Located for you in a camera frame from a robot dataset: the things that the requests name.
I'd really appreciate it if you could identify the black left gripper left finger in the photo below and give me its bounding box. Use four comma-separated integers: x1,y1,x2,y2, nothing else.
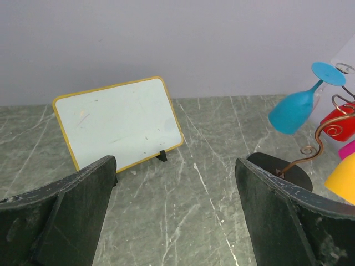
1,156,116,265

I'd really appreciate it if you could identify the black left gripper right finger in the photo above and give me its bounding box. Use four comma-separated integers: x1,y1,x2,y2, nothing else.
235,158,354,265

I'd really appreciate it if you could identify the orange plastic wine glass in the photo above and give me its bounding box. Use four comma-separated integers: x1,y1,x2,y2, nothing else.
324,154,355,205

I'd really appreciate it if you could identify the magenta plastic wine glass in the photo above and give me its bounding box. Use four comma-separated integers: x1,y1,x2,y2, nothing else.
338,140,355,160

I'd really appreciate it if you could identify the blue plastic wine glass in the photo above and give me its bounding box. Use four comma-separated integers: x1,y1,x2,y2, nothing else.
268,62,346,135

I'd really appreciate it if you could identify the red plastic wine glass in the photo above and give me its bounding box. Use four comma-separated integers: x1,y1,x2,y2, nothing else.
320,109,354,142

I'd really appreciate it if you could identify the clear wine glass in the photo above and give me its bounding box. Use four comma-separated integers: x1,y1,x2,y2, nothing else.
313,58,354,109

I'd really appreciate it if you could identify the small framed whiteboard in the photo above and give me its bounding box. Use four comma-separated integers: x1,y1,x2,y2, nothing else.
52,76,184,172

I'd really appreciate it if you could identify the copper wire wine glass rack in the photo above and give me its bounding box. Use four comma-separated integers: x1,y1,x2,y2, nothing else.
246,63,355,192

